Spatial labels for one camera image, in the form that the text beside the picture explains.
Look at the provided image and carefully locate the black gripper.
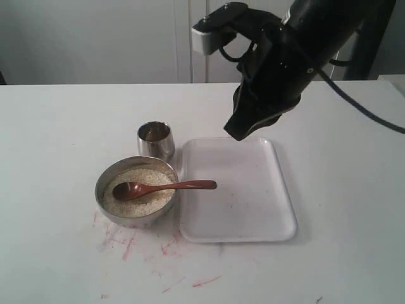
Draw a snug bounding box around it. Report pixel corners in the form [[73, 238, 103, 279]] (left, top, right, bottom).
[[224, 9, 305, 140]]

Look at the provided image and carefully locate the brown wooden spoon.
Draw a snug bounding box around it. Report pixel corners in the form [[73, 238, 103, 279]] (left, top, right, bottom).
[[112, 180, 217, 201]]

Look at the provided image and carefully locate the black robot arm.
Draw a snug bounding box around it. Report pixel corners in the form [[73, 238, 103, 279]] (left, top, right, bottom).
[[224, 1, 380, 141]]

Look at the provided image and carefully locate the steel bowl of rice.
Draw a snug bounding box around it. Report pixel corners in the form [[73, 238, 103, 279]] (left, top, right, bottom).
[[95, 156, 178, 228]]

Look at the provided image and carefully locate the white plastic tray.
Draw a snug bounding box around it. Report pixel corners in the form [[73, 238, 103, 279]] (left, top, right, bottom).
[[180, 137, 297, 243]]

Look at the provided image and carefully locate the small steel cup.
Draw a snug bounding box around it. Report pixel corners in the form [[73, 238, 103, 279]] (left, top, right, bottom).
[[137, 121, 175, 162]]

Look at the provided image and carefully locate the white cabinet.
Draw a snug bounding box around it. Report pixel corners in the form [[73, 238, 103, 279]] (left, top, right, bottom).
[[0, 0, 365, 85]]

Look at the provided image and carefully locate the black cable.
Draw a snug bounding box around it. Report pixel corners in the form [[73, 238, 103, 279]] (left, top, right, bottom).
[[218, 31, 405, 134]]

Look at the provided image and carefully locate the dark door frame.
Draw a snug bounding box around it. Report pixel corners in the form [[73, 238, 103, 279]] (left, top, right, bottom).
[[344, 0, 404, 80]]

